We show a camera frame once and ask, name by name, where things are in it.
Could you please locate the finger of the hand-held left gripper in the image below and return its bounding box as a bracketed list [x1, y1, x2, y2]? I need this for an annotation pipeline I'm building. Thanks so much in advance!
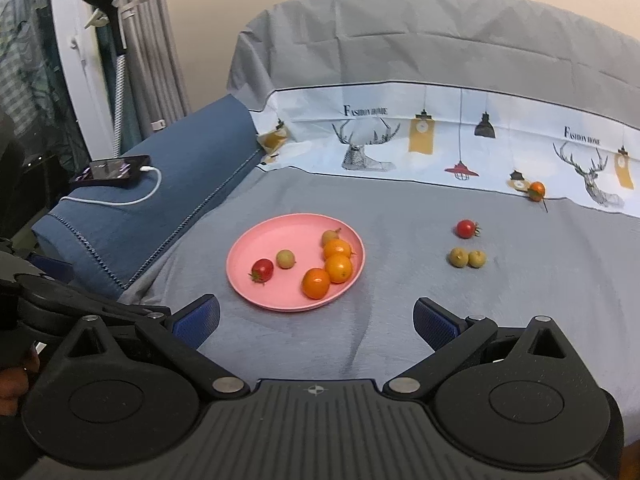
[29, 254, 77, 286]

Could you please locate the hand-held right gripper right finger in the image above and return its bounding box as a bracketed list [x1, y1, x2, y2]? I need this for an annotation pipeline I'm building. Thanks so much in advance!
[382, 297, 572, 402]

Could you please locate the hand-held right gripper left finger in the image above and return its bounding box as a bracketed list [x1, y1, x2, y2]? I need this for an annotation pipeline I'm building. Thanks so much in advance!
[62, 294, 251, 402]

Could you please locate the pink plate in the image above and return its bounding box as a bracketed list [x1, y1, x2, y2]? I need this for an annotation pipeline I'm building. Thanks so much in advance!
[226, 213, 366, 313]

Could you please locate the orange kumquat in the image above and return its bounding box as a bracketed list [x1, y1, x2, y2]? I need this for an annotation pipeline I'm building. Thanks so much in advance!
[324, 254, 354, 284]
[301, 268, 331, 300]
[322, 239, 352, 261]

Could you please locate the person's left hand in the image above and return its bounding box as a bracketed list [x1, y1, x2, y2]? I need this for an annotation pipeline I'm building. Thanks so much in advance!
[0, 347, 42, 417]

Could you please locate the black smartphone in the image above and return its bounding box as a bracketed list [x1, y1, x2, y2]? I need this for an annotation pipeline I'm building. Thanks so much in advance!
[68, 155, 152, 188]

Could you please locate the blue cushion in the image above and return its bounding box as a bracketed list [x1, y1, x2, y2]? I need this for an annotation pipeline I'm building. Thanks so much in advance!
[31, 94, 266, 301]

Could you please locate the orange fruit with long stem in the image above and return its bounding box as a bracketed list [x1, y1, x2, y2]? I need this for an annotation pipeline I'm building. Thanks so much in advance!
[528, 181, 549, 213]

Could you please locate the checked shirt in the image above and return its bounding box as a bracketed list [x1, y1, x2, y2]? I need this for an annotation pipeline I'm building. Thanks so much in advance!
[0, 0, 66, 161]

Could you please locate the grey curtain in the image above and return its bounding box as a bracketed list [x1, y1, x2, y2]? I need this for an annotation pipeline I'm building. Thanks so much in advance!
[112, 0, 192, 136]

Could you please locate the black garment steamer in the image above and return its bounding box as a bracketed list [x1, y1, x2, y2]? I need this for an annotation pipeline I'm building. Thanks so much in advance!
[82, 0, 130, 158]

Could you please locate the grey printed bed sheet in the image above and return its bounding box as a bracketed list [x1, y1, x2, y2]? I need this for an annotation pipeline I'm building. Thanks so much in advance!
[117, 0, 640, 461]

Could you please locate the white charging cable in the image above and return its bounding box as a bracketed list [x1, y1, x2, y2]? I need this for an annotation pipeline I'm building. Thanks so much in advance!
[60, 164, 162, 207]

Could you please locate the white curved frame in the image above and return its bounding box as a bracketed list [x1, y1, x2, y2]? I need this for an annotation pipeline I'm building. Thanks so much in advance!
[47, 0, 118, 161]

